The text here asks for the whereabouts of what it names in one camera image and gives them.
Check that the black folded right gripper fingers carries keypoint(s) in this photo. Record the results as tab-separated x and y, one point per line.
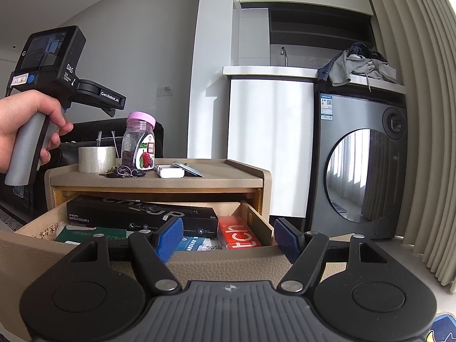
95	95

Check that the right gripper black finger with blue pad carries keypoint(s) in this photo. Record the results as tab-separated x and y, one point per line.
354	289
102	289

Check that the beige leather drawer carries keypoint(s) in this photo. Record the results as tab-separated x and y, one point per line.
28	252

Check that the green box in drawer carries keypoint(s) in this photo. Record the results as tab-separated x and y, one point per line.
71	234

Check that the blue booklet in drawer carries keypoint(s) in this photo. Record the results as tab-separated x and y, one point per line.
191	243

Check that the person's left hand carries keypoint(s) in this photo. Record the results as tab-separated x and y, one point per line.
16	110

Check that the pink lid plastic jar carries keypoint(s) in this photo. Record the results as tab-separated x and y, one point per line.
138	144

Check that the clear tape roll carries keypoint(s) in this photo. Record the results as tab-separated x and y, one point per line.
96	159

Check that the bunch of keys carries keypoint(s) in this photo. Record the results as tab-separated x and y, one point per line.
123	171

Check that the long black product box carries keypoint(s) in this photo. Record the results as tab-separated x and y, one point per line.
113	213

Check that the small white box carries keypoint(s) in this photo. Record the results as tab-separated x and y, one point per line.
169	171

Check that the beige leather nightstand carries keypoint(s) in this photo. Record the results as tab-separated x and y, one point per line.
222	180

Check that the red orange box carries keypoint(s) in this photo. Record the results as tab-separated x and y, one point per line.
234	233

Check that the grey front-load washing machine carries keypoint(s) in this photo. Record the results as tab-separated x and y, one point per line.
358	161

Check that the white counter cabinet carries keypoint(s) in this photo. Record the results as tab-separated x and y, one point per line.
271	126

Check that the chrome faucet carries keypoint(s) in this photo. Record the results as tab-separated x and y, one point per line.
283	53

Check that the pile of grey clothes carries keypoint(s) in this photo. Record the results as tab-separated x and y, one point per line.
358	60

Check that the beige pleated curtain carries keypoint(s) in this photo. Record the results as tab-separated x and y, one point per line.
418	39

